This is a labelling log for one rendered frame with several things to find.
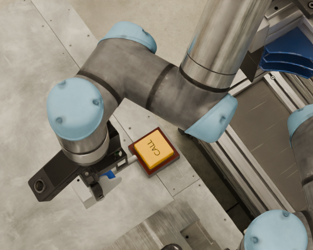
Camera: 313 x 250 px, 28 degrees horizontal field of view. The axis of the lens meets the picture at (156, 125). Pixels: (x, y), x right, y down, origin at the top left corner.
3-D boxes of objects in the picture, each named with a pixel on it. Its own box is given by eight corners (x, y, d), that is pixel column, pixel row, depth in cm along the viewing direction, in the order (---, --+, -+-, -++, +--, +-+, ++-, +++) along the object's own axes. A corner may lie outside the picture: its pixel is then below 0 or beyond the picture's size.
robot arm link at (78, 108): (116, 88, 82) (80, 139, 80) (121, 119, 93) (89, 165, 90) (67, 60, 84) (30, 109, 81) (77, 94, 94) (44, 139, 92)
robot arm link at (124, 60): (179, 69, 94) (140, 127, 91) (117, 35, 96) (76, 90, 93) (180, 43, 87) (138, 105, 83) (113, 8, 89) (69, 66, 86)
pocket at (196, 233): (197, 222, 121) (199, 218, 118) (214, 244, 120) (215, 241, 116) (179, 235, 120) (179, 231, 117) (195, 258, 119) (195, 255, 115)
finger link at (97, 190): (108, 202, 108) (97, 178, 101) (101, 207, 108) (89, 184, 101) (95, 183, 111) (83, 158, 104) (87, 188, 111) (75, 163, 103)
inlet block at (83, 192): (129, 151, 122) (128, 142, 117) (143, 171, 120) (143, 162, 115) (72, 188, 119) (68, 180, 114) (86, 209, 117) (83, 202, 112)
